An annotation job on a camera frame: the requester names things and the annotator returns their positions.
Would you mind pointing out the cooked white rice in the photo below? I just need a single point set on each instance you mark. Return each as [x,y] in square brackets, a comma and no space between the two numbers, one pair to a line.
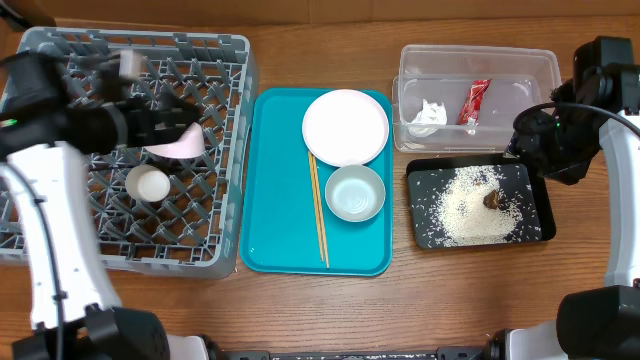
[470,210]

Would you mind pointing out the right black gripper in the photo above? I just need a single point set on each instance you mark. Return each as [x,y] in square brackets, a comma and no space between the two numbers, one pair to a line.
[542,163]

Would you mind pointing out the grey-green bowl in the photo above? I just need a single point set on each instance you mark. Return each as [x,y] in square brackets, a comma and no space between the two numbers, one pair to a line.
[355,193]

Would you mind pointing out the red snack wrapper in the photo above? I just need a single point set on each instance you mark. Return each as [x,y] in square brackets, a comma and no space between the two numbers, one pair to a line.
[469,113]

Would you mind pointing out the clear plastic bin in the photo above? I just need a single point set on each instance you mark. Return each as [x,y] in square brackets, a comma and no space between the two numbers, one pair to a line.
[520,78]

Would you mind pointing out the large white plate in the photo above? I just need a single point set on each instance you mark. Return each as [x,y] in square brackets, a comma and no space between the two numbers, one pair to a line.
[345,127]

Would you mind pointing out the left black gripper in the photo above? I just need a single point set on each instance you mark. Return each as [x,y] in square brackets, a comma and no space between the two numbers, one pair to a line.
[152,132]

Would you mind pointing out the right wooden chopstick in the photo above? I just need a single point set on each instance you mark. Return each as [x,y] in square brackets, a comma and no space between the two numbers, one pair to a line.
[324,238]

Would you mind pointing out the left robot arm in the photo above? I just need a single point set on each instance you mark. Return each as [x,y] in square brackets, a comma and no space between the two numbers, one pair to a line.
[45,140]

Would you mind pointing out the grey dish rack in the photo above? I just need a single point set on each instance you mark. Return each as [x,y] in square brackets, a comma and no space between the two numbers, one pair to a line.
[193,231]

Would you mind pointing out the teal serving tray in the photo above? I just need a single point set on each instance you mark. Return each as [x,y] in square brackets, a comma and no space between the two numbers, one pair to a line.
[279,231]

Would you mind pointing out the white tissue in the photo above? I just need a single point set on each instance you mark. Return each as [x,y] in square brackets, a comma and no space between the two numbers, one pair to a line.
[428,119]

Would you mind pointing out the black waste tray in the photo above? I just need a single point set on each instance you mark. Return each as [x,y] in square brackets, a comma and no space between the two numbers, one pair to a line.
[545,220]

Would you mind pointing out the wooden chopstick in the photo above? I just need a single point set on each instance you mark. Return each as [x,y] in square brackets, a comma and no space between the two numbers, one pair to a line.
[324,238]
[313,175]

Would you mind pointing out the pink shallow bowl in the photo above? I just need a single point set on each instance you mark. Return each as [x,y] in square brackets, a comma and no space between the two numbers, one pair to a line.
[189,145]

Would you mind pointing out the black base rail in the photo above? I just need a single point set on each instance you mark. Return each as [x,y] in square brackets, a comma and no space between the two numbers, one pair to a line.
[442,353]

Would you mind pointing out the brown meat piece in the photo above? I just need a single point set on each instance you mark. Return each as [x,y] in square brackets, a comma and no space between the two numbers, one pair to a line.
[492,200]

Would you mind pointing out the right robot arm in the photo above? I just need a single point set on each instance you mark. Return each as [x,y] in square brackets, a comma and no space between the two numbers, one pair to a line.
[597,110]

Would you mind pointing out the left wooden chopstick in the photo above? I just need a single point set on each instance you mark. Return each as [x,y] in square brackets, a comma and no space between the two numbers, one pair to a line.
[313,175]

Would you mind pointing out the white small cup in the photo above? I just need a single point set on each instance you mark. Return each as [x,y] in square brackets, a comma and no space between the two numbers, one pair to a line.
[147,183]

